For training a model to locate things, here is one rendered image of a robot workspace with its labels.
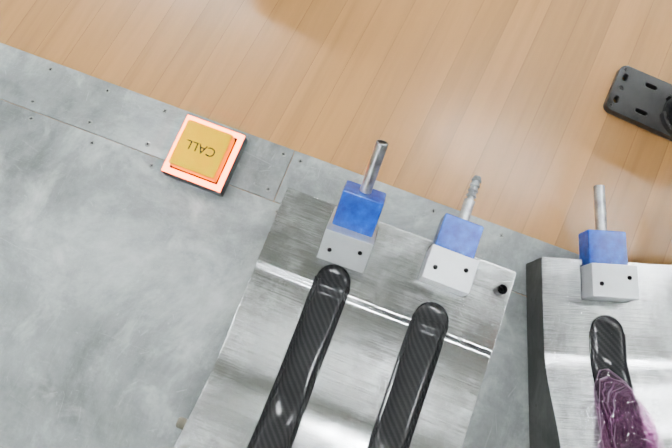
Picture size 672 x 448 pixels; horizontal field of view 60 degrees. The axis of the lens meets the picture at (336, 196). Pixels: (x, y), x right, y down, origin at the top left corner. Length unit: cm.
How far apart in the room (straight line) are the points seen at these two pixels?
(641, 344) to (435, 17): 48
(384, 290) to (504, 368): 19
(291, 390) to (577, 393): 30
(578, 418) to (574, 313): 11
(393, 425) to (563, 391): 18
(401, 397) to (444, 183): 27
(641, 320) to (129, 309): 58
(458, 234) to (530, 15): 37
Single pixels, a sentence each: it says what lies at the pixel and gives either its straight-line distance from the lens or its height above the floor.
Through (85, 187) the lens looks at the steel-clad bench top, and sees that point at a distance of 79.
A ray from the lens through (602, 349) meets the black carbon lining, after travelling 72.
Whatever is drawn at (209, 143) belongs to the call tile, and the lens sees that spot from 72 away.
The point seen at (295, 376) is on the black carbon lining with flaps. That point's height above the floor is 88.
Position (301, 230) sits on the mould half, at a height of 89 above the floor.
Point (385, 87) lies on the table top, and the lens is 79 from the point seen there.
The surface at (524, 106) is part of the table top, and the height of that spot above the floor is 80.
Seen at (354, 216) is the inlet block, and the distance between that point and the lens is 58.
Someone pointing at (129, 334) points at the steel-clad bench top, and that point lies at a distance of 74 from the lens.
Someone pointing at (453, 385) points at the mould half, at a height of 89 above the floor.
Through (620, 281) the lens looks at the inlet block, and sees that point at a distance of 70.
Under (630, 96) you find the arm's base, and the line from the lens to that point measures 86.
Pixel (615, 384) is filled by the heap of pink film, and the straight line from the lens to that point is 70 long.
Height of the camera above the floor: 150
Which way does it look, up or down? 75 degrees down
